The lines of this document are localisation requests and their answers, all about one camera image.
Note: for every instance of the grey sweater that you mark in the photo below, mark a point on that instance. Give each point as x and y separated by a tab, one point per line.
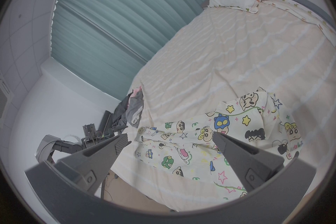
135	107

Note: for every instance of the bed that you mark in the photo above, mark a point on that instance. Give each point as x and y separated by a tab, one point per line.
236	47

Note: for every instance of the pink garment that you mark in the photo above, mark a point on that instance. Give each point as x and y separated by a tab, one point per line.
137	91

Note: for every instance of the ceiling air conditioner vent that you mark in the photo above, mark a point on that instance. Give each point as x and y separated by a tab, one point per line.
4	102

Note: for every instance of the dark grey garment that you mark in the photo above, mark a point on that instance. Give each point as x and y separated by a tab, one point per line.
119	121

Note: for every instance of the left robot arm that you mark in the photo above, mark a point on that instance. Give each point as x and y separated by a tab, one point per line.
47	144

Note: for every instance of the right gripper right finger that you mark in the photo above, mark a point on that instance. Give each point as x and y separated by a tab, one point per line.
249	162

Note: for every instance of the white printed pyjama top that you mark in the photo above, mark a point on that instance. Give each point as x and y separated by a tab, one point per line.
183	145

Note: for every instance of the black garment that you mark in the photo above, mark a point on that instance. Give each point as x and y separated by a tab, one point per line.
121	110

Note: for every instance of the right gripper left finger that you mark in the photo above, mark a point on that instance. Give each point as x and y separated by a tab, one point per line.
89	165

